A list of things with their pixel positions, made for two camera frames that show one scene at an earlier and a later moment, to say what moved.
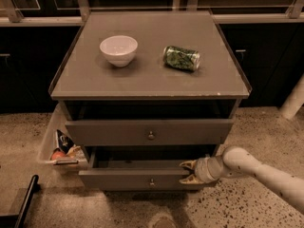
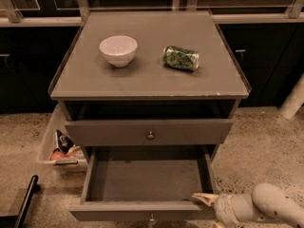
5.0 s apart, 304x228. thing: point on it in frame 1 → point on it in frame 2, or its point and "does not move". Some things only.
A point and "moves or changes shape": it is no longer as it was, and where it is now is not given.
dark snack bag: x=64 y=142 does not move
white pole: x=294 y=101 does not move
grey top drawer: x=147 y=132 does not move
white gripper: x=201 y=171 → x=222 y=207
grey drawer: x=142 y=168 moves or changes shape
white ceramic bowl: x=119 y=49 does not move
